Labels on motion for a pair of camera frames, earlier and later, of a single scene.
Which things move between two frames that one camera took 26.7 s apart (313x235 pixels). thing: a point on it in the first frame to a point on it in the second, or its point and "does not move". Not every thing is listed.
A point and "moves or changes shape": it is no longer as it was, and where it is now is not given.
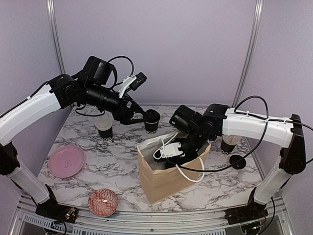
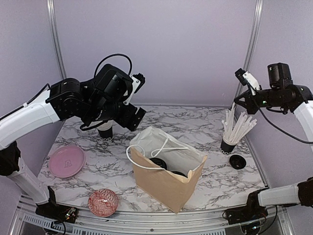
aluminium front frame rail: (26, 221) does not move
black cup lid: (239, 165) does not move
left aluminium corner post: (51, 4) does not move
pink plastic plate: (65, 161) does not move
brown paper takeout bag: (159, 183) moves or changes shape
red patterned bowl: (103, 202) does not move
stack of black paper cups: (104, 126) does not move
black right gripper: (181, 159) to (248, 104)
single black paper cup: (151, 128) to (179, 173)
